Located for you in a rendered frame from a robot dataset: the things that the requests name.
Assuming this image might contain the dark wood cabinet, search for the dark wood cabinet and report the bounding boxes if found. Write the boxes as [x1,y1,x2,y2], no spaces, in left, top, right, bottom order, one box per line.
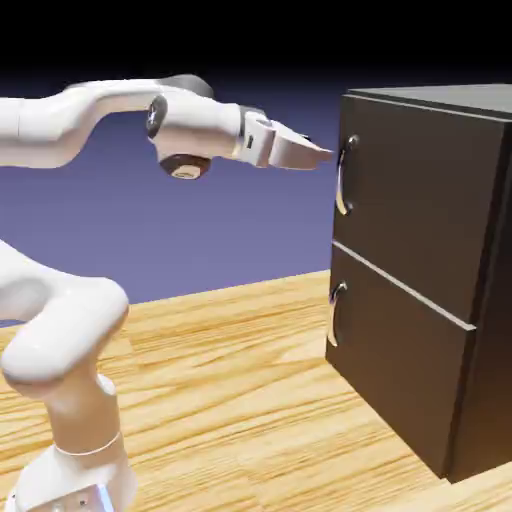
[324,83,512,484]

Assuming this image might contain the large dark cabinet door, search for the large dark cabinet door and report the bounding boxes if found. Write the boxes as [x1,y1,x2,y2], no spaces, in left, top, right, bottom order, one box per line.
[331,94,512,326]

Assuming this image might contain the short curved metal handle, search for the short curved metal handle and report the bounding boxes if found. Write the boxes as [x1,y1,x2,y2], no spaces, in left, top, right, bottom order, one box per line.
[326,280,349,348]

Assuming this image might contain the long curved metal handle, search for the long curved metal handle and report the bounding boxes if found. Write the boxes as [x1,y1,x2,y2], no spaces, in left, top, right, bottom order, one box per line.
[334,134,360,217]

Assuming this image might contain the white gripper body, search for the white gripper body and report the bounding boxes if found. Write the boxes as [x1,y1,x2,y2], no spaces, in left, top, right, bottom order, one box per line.
[268,120,335,171]

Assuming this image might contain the small dark cabinet door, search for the small dark cabinet door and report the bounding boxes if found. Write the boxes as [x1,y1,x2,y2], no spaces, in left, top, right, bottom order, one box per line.
[324,244,477,480]

